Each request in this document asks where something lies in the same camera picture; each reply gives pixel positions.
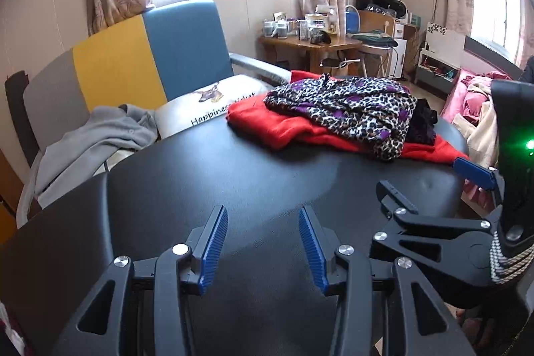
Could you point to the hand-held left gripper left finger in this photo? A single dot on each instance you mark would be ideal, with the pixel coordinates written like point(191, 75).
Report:
point(212, 251)

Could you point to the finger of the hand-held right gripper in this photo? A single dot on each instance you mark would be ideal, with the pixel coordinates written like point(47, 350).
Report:
point(434, 235)
point(473, 171)

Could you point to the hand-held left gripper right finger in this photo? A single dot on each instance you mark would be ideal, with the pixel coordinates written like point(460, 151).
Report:
point(311, 251)

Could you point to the leopard print purple-flower garment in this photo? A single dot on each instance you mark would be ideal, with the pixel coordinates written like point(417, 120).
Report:
point(346, 105)

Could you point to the pile of pink clothes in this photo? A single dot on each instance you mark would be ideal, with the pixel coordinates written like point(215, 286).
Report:
point(459, 97)

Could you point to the cream blanket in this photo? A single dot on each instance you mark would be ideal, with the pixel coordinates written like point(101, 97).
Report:
point(479, 130)

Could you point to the dark purple black garment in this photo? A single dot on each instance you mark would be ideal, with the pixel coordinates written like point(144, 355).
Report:
point(423, 122)

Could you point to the white shelf unit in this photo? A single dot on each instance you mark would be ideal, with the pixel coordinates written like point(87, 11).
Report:
point(446, 43)

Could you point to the small white cabinet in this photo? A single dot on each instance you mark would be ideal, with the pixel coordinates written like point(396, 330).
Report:
point(402, 47)

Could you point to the bright red knit garment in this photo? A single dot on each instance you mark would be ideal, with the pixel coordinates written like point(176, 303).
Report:
point(267, 122)

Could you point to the white printed pillow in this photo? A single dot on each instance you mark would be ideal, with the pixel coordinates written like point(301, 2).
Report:
point(196, 105)

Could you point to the small white fan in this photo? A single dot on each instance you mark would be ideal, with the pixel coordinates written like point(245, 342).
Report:
point(399, 9)

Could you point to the light grey garment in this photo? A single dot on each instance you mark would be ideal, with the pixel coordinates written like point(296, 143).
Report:
point(83, 147)

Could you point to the stool with green cushion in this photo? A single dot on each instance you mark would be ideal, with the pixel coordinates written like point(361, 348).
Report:
point(371, 35)

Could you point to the blue water jug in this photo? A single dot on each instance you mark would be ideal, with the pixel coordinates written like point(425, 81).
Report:
point(352, 20)

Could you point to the wooden desk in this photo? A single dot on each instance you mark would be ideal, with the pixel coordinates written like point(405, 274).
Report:
point(300, 43)

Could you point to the grey yellow blue sofa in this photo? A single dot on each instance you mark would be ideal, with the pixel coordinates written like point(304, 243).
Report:
point(187, 43)

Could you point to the large glass jar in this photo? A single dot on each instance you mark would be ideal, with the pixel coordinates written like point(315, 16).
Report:
point(313, 26)

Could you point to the black rolled mat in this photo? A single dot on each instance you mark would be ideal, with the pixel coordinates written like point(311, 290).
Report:
point(18, 118)

